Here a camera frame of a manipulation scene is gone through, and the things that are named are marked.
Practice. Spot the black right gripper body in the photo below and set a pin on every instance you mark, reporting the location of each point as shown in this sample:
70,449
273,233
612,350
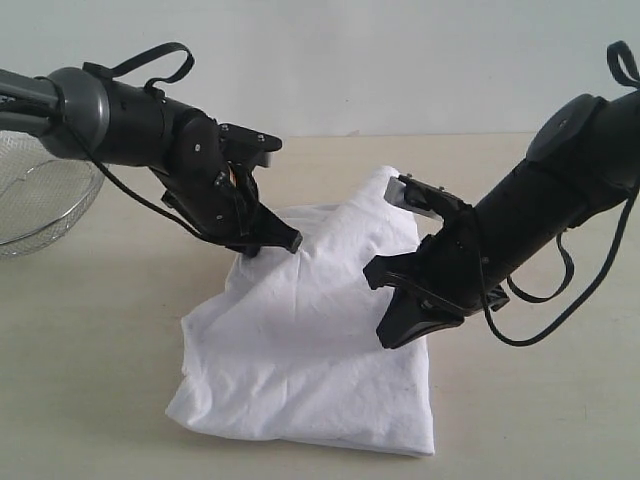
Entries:
445,280

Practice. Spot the white t-shirt with red logo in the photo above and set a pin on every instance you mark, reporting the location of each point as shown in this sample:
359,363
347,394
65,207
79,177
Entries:
292,336

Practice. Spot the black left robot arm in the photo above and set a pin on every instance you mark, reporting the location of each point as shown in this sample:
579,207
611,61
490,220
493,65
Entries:
170,157

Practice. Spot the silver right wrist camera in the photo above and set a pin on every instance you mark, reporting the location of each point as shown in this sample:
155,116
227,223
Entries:
407,193

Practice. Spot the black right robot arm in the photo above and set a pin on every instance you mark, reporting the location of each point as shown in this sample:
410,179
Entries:
584,161

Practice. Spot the metal wire mesh basket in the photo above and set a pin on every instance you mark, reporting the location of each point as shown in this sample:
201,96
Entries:
42,196

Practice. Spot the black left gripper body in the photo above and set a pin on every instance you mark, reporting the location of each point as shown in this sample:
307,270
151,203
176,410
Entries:
226,211

